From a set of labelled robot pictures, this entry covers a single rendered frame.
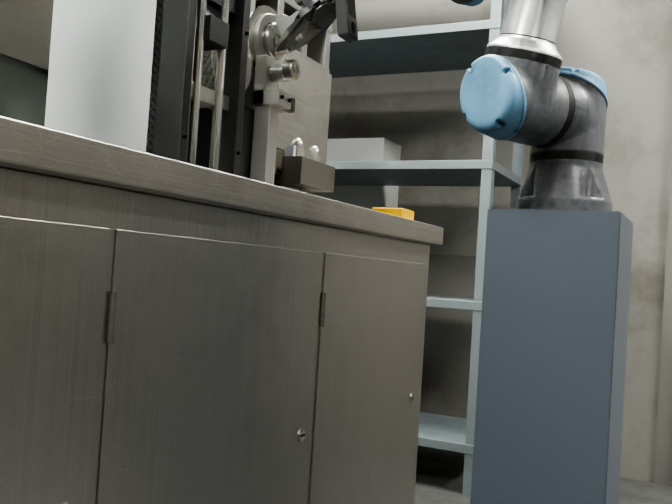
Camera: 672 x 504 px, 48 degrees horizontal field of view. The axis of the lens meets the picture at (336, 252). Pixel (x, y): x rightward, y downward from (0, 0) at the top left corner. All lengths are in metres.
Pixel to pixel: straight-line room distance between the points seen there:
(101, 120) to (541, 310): 0.79
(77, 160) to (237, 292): 0.35
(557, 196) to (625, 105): 2.34
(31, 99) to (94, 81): 0.21
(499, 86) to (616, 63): 2.47
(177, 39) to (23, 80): 0.46
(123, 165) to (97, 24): 0.63
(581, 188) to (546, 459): 0.42
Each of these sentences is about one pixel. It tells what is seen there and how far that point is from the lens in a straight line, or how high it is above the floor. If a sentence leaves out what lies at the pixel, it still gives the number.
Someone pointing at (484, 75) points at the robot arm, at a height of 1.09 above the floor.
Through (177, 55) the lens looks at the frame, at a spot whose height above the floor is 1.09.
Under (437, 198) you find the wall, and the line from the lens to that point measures 3.66.
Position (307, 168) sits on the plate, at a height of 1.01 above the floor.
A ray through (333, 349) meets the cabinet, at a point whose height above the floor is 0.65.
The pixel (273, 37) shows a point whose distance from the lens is 1.62.
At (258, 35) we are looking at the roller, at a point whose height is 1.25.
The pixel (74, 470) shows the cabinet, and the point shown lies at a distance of 0.85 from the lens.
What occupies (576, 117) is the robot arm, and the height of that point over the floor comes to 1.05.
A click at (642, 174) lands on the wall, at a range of 3.49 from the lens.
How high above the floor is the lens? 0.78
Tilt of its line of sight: 2 degrees up
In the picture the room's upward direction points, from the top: 4 degrees clockwise
